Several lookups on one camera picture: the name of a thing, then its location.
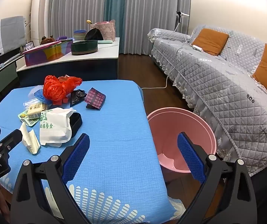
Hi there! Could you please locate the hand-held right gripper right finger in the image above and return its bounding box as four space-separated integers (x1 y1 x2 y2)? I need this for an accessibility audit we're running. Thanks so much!
175 133 257 224

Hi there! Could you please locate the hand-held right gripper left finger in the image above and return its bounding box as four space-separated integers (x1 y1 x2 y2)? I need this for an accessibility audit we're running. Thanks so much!
11 133 91 224

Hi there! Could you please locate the white tissue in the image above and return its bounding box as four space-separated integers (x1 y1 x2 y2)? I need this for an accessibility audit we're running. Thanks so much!
19 122 41 155

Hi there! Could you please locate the green snack packet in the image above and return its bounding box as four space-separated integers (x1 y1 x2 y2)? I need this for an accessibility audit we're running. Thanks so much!
18 111 40 127

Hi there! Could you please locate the beige snack packet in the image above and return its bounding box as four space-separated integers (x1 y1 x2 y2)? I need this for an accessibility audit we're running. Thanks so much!
27 103 48 119

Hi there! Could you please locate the black plastic box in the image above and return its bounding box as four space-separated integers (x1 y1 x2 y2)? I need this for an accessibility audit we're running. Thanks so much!
68 112 83 138

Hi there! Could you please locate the pink plastic bin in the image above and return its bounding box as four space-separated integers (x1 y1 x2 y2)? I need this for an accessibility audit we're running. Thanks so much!
147 108 217 173

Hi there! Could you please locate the clear plastic packet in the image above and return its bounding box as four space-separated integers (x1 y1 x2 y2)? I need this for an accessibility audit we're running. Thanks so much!
23 98 43 110

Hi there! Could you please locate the white paper bag green print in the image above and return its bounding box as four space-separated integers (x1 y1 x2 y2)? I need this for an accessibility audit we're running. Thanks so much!
39 107 76 148

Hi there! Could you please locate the blue plastic bag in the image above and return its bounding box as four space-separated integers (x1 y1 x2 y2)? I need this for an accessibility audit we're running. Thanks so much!
34 89 48 104

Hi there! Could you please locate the black plastic wrapper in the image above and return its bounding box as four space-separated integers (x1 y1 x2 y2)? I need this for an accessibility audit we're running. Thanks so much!
70 89 87 106

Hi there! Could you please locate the red plastic bag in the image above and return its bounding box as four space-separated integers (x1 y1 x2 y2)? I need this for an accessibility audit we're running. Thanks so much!
43 75 83 106

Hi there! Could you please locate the dark printed packet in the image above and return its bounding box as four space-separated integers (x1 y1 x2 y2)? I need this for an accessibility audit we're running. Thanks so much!
84 87 106 110

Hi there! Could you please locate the sofa with grey quilted cover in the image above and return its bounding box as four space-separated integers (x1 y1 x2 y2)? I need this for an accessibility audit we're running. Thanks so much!
147 24 267 178

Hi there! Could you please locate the colourful tin box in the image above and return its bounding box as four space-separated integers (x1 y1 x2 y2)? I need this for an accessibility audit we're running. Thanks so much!
22 40 74 67

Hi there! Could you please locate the television with grey cover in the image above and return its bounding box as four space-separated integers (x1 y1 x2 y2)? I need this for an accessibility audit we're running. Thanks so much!
0 16 26 63

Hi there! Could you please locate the brown teapot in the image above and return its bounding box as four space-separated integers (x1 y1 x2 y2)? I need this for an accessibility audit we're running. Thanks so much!
40 35 55 45

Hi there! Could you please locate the white top coffee table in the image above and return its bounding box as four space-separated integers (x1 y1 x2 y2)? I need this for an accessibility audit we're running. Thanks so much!
16 37 120 88

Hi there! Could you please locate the thin bamboo plant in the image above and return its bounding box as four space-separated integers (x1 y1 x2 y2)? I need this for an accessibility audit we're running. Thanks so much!
25 15 35 41

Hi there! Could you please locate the dark green round bowl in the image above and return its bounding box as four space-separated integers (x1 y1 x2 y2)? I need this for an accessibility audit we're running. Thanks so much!
71 40 99 56

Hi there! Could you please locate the pink fabric basket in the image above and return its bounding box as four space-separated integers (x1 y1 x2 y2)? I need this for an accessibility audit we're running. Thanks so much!
90 20 115 41

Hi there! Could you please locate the white standing air conditioner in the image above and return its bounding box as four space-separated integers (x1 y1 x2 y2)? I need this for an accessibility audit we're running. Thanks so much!
31 0 54 46

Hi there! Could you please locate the grey curtain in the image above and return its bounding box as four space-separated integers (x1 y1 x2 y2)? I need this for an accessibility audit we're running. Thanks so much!
121 0 192 55
49 0 108 39

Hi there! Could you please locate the teal curtain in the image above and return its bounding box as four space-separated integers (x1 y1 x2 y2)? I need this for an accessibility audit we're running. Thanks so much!
104 0 130 54

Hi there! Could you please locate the white power cable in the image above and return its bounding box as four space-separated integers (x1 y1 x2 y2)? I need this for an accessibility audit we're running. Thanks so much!
141 40 195 89

